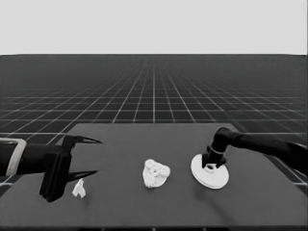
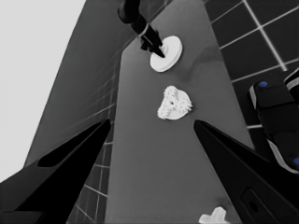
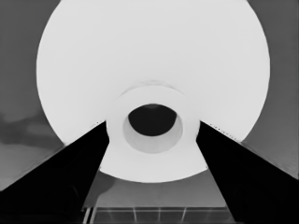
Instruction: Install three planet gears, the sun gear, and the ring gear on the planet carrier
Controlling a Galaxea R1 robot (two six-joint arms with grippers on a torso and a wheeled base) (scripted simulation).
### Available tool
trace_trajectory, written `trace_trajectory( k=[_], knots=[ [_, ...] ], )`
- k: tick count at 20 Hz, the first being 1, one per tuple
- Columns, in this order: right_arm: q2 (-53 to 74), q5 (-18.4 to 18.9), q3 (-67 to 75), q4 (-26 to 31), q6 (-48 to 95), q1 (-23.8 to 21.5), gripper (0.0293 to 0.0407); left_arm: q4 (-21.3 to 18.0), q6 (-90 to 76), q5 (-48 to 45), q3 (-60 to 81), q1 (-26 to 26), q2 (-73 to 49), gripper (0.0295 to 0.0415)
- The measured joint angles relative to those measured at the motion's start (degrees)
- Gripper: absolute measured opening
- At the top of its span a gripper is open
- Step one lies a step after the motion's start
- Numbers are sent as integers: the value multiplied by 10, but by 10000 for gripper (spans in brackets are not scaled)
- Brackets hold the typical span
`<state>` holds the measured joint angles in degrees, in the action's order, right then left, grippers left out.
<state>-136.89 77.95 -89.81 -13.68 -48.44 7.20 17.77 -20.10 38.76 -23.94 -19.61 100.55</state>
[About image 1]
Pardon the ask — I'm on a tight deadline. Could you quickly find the large thick white disc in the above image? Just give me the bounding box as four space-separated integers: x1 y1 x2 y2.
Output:
190 153 230 191

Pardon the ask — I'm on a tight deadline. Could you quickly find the small white T-shaped piece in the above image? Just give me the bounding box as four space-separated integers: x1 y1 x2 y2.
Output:
71 178 87 200

